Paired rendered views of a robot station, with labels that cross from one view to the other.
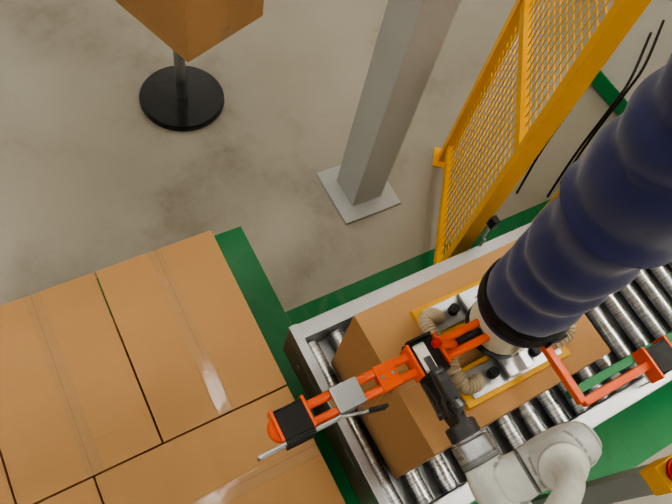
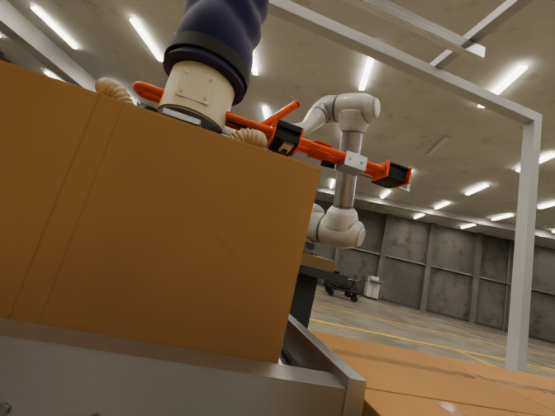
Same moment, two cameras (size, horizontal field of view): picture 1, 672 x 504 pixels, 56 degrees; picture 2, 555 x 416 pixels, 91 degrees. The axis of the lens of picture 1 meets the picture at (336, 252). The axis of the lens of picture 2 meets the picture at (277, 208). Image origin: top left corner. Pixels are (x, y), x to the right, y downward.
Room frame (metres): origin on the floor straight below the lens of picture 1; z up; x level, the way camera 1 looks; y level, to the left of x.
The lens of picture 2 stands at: (1.18, 0.14, 0.74)
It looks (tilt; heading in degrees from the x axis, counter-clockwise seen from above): 11 degrees up; 213
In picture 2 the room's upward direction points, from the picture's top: 14 degrees clockwise
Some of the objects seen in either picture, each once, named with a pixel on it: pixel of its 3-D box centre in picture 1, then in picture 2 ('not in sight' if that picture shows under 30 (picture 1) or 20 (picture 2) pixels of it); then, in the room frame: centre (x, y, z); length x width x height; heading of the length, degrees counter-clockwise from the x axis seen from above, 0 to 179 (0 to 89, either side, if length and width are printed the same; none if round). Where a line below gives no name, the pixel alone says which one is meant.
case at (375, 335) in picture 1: (460, 357); (158, 228); (0.76, -0.45, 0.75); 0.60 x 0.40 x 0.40; 136
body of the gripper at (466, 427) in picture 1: (456, 420); not in sight; (0.47, -0.39, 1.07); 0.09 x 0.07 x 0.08; 45
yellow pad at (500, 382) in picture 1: (512, 363); not in sight; (0.70, -0.53, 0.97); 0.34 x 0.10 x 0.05; 135
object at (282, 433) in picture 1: (291, 420); (391, 174); (0.35, -0.03, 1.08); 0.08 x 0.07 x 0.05; 135
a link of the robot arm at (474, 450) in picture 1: (474, 449); not in sight; (0.42, -0.44, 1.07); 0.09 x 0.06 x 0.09; 135
